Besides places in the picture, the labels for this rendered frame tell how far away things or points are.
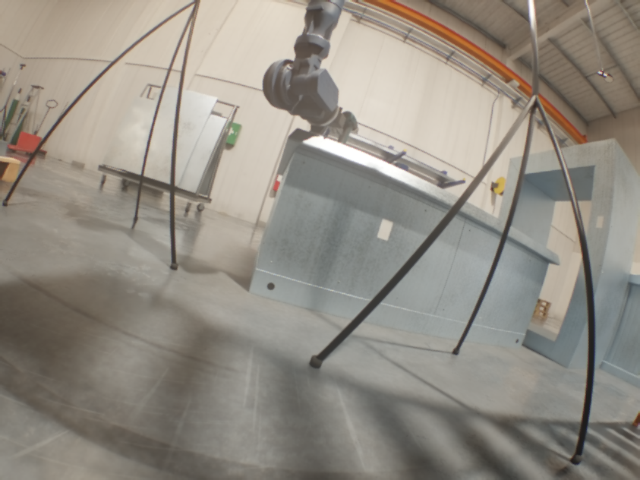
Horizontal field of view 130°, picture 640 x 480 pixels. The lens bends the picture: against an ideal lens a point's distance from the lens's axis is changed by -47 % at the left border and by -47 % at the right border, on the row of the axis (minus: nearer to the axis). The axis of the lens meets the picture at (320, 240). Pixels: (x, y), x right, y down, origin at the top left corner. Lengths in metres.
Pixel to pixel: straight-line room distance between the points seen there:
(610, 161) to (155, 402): 2.46
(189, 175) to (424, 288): 3.10
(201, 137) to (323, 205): 2.98
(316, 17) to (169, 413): 1.11
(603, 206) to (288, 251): 1.98
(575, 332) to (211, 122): 4.30
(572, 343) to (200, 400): 1.97
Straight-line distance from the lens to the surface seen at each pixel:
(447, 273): 1.37
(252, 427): 0.47
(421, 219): 1.25
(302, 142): 1.04
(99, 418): 0.44
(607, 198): 2.20
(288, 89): 0.94
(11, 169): 2.32
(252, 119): 6.22
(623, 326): 2.76
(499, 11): 9.62
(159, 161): 3.82
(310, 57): 0.97
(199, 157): 3.77
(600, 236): 2.13
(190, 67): 6.97
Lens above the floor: 0.32
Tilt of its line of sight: 2 degrees down
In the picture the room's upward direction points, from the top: 18 degrees clockwise
